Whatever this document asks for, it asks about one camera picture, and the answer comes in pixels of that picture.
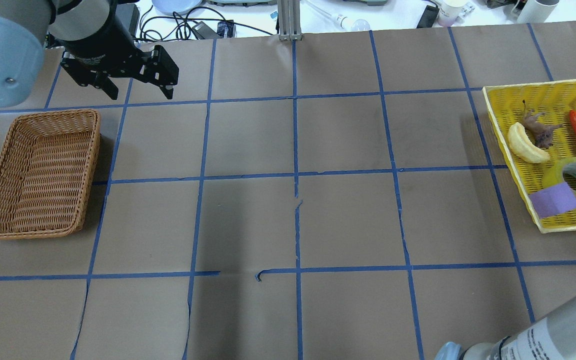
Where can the brown wicker basket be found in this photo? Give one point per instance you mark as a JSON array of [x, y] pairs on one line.
[[47, 166]]

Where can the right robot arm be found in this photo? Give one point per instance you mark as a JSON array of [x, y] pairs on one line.
[[552, 337]]

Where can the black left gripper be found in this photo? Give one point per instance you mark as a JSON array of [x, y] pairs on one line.
[[99, 41]]

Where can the purple foam block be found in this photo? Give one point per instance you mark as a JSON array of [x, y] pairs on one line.
[[553, 200]]

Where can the black power adapter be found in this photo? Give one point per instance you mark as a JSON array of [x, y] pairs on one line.
[[224, 30]]

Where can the aluminium frame post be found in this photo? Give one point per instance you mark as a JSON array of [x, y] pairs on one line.
[[289, 20]]

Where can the light bulb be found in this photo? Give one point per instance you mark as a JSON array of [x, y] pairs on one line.
[[351, 24]]

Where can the pale toy banana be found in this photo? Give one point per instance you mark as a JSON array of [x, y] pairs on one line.
[[521, 145]]

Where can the toy lion figure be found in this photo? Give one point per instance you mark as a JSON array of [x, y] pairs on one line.
[[543, 134]]

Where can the light blue plate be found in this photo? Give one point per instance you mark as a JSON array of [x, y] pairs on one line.
[[182, 7]]

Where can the yellow plastic basket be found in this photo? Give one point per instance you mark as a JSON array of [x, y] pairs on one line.
[[504, 109]]

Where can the white cup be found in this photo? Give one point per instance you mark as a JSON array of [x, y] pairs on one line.
[[449, 11]]

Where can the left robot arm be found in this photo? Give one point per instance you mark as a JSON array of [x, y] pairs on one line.
[[24, 25]]

